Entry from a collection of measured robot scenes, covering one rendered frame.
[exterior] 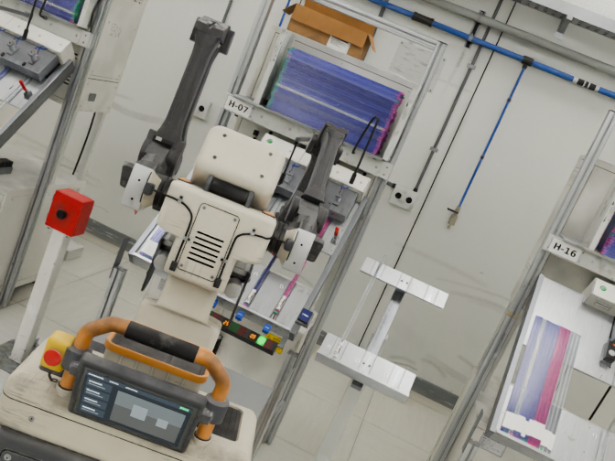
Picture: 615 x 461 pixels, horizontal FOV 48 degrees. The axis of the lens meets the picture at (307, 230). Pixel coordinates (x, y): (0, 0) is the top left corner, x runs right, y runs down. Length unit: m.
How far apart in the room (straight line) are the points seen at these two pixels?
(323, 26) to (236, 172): 1.64
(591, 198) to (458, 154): 1.44
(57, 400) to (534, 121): 3.39
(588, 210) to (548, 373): 0.73
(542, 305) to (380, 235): 1.75
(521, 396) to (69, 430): 1.64
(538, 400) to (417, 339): 1.94
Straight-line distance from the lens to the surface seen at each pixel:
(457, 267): 4.41
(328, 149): 2.09
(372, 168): 2.88
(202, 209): 1.71
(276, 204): 2.85
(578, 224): 3.07
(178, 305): 1.82
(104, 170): 4.97
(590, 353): 2.87
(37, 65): 3.29
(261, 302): 2.60
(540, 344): 2.78
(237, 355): 2.98
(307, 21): 3.28
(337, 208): 2.80
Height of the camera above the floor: 1.60
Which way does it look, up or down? 12 degrees down
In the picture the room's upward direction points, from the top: 23 degrees clockwise
